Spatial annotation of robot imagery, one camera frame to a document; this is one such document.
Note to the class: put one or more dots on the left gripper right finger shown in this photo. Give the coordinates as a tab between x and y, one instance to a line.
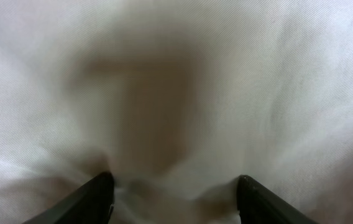
258	205

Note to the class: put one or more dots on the beige khaki shorts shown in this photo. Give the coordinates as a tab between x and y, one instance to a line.
177	99

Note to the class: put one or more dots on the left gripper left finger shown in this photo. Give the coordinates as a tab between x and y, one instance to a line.
92	203

